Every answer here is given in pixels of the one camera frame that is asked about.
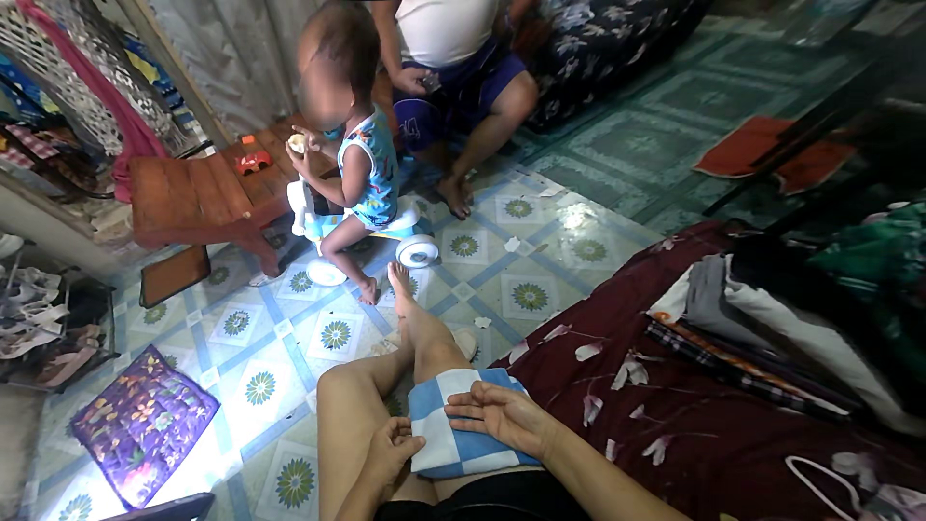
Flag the person's left hand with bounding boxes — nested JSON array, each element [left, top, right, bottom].
[[365, 416, 427, 487]]

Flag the person's right hand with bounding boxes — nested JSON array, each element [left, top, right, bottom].
[[444, 381, 559, 462]]

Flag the blue white checkered cloth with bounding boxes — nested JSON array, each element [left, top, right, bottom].
[[409, 368, 542, 479]]

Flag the person's right forearm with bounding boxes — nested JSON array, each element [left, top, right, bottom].
[[540, 422, 693, 521]]

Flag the person's left forearm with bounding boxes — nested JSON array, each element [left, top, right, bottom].
[[336, 466, 395, 521]]

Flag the person's legs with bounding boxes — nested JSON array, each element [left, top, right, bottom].
[[317, 262, 558, 521]]

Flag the pale slipper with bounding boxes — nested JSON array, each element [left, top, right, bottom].
[[450, 328, 480, 363]]

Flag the person's body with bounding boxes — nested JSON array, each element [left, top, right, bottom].
[[372, 470, 594, 521]]

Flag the dark red floral bedsheet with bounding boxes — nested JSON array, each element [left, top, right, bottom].
[[490, 219, 926, 521]]

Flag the white blue ride-on toy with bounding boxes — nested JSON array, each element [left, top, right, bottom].
[[287, 178, 440, 288]]

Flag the black flat panel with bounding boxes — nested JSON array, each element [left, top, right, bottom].
[[100, 492, 217, 521]]

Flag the purple floral mat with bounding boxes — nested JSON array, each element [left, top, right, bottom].
[[69, 344, 221, 512]]

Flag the brown dark-edged flat board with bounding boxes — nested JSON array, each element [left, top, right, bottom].
[[139, 245, 211, 310]]

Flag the stack of folded clothes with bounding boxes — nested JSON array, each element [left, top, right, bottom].
[[646, 233, 926, 437]]

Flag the shoe rack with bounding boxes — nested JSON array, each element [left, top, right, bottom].
[[0, 253, 122, 393]]

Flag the reddish wooden bench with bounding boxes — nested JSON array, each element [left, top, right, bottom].
[[129, 112, 344, 279]]

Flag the pile of shoes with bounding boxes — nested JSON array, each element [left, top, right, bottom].
[[0, 233, 104, 388]]

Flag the orange cloth mat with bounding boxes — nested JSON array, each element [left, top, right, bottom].
[[693, 116, 858, 196]]

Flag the black floral cushion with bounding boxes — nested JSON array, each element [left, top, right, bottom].
[[512, 0, 713, 134]]

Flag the grey curtain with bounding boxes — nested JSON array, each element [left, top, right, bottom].
[[145, 0, 319, 140]]

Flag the green patterned cloth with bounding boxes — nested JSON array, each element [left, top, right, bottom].
[[809, 201, 926, 302]]

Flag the pink cloth strip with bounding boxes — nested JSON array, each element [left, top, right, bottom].
[[16, 0, 168, 204]]

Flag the white net hammock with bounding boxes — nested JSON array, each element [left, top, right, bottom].
[[0, 0, 191, 158]]

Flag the clear plastic bottle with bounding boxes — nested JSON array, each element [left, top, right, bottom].
[[784, 0, 873, 49]]

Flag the white cord loop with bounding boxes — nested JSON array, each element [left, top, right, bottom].
[[785, 454, 862, 514]]

